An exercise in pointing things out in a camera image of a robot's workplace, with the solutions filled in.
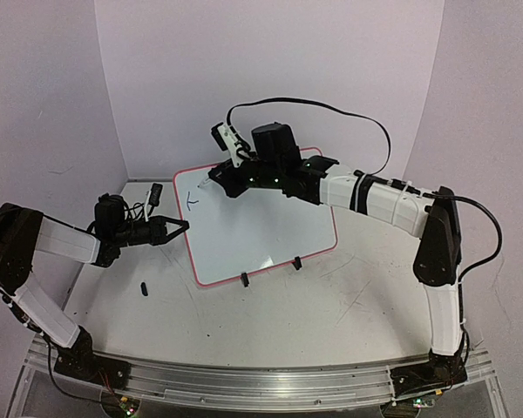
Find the circuit board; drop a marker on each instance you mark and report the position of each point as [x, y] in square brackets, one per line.
[119, 406]
[424, 402]

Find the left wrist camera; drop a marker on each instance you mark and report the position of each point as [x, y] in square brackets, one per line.
[152, 200]

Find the aluminium front rail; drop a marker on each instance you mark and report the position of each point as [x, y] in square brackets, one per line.
[284, 390]

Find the left circuit board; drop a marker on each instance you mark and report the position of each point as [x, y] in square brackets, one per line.
[119, 406]

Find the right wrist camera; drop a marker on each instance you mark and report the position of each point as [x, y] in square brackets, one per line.
[228, 142]

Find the white marker pen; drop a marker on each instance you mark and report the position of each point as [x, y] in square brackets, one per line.
[204, 182]

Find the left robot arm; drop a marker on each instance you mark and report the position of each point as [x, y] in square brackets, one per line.
[28, 236]

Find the pink framed whiteboard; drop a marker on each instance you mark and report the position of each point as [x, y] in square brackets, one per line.
[260, 230]

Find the black whiteboard stand clip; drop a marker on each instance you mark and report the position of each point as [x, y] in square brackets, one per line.
[245, 279]

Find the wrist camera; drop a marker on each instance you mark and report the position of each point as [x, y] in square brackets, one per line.
[152, 200]
[228, 142]

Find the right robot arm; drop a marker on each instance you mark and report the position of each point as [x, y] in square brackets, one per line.
[276, 163]

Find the right circuit board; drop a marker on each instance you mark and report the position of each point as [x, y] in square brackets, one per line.
[424, 402]

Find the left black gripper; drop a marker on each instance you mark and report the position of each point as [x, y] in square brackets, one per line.
[159, 225]

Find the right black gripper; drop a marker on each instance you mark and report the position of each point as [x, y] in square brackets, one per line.
[219, 174]

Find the blue marker cap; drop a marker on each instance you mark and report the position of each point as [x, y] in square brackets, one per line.
[144, 289]

